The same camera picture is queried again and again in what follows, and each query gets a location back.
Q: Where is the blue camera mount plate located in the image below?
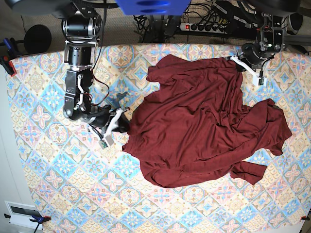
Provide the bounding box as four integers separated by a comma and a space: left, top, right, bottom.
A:
116, 0, 190, 16

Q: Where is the blue clamp upper left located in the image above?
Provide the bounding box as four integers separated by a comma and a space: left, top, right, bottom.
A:
3, 38, 15, 51

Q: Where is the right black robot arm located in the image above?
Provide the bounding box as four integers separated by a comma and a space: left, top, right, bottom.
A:
62, 0, 129, 136

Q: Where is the black orange table clamp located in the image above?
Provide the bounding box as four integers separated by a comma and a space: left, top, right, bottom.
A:
0, 56, 17, 77

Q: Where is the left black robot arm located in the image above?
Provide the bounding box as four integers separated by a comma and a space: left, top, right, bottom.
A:
237, 11, 285, 69

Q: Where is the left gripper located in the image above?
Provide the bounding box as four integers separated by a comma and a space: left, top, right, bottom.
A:
237, 43, 270, 69

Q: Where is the blue black bar clamp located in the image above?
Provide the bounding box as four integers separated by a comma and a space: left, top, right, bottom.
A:
4, 214, 51, 230

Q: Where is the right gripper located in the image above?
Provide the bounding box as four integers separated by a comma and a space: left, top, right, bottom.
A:
87, 106, 130, 133

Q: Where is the orange corner clamp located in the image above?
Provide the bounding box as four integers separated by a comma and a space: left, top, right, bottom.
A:
300, 216, 310, 221

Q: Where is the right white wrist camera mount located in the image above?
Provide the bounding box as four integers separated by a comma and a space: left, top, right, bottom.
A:
84, 105, 128, 148

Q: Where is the black round stool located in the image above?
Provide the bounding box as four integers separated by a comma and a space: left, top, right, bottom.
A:
24, 24, 52, 54

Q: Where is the white power strip red switch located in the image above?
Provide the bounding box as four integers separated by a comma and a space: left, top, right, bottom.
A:
179, 23, 226, 34

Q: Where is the white wall socket box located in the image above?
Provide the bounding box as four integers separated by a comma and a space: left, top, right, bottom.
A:
5, 201, 40, 229

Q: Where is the dark red t-shirt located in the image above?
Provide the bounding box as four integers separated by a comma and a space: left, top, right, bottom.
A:
122, 55, 292, 188

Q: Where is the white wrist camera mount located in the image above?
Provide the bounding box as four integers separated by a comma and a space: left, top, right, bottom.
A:
84, 105, 128, 148
225, 55, 267, 86

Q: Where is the patterned tablecloth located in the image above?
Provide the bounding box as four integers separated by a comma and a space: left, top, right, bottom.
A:
6, 52, 311, 233

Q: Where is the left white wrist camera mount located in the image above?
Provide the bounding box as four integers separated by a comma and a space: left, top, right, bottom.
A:
225, 55, 267, 86

